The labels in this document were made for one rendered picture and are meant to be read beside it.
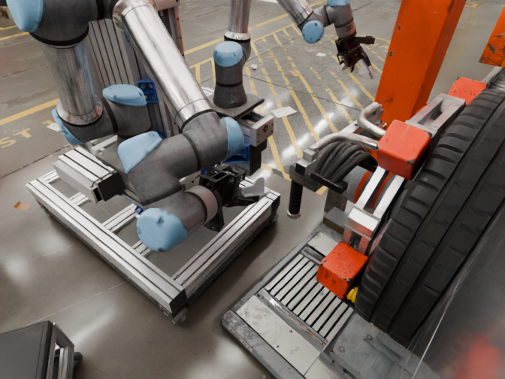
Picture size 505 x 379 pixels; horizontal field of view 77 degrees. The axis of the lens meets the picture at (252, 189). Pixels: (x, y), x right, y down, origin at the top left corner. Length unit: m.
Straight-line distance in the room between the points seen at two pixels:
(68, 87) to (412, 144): 0.77
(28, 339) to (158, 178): 1.02
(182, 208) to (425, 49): 1.04
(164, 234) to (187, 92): 0.26
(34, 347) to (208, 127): 1.06
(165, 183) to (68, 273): 1.52
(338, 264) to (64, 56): 0.74
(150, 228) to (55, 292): 1.46
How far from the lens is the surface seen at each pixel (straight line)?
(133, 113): 1.08
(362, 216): 0.72
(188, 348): 1.61
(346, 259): 0.75
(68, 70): 0.87
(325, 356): 1.43
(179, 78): 0.64
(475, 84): 1.05
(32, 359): 1.41
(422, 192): 0.66
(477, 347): 0.21
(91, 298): 1.87
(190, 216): 0.56
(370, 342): 1.41
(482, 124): 0.74
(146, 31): 0.70
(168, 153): 0.55
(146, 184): 0.55
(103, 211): 1.95
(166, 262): 1.60
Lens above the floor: 1.47
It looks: 42 degrees down
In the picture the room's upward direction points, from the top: straight up
